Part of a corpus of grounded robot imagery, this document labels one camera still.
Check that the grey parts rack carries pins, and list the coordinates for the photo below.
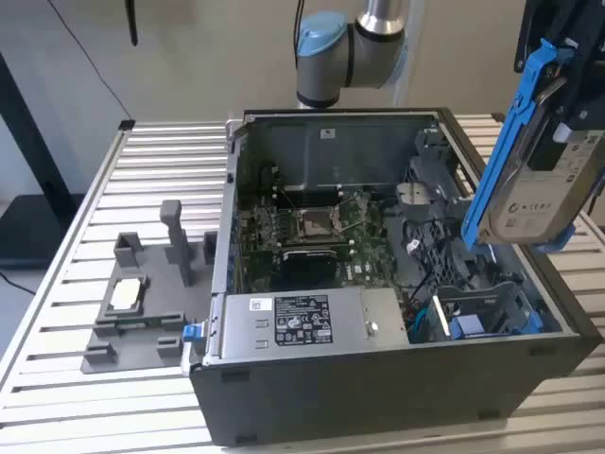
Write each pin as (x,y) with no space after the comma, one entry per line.
(142,345)

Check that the silver CPU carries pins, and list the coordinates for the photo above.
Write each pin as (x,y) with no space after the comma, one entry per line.
(126,294)

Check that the black graphics card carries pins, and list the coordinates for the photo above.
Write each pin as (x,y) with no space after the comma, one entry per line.
(308,267)

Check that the black hanging antenna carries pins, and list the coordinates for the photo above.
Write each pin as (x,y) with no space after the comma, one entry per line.
(132,23)

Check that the black open PC case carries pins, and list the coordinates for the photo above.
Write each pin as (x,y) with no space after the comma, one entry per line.
(354,402)

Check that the CPU socket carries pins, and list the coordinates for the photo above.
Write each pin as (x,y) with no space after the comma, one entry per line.
(316,223)

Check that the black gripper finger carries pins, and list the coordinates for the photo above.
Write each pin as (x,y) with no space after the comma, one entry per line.
(591,71)
(528,33)

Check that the green motherboard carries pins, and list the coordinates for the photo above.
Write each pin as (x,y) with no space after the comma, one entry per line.
(368,265)

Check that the blue case latch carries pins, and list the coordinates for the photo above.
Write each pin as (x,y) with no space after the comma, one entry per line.
(190,332)

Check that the grey plastic drive bracket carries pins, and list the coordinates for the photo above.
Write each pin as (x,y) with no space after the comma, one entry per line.
(420,194)

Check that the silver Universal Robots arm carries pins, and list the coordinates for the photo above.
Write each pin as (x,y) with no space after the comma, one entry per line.
(326,61)

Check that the green RAM stick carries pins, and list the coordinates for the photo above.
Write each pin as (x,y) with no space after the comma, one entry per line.
(139,324)

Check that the black monitor stand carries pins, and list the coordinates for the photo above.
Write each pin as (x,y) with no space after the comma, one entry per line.
(28,227)

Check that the black RAM slots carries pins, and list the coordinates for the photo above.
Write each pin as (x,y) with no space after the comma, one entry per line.
(309,195)

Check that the silver power supply with label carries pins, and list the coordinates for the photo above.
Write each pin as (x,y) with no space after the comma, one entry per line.
(312,321)

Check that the small white sticker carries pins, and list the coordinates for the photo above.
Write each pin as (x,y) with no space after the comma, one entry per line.
(327,133)

